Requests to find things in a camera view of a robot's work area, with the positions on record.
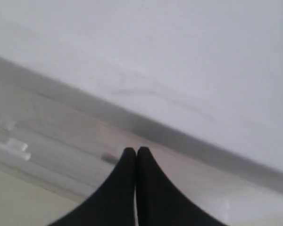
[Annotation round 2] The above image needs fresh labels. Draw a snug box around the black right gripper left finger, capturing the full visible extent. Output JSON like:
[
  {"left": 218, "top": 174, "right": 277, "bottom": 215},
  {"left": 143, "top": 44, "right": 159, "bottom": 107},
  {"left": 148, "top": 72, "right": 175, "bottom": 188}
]
[{"left": 51, "top": 148, "right": 136, "bottom": 226}]

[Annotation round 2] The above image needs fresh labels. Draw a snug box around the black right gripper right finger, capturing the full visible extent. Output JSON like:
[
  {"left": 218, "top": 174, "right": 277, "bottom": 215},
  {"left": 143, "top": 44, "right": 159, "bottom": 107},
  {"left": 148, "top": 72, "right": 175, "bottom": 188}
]
[{"left": 136, "top": 147, "right": 223, "bottom": 226}]

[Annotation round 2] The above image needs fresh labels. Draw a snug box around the white plastic drawer cabinet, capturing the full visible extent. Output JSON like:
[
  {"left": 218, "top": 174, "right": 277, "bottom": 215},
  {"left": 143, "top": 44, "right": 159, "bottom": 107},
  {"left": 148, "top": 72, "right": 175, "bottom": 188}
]
[{"left": 0, "top": 0, "right": 283, "bottom": 194}]

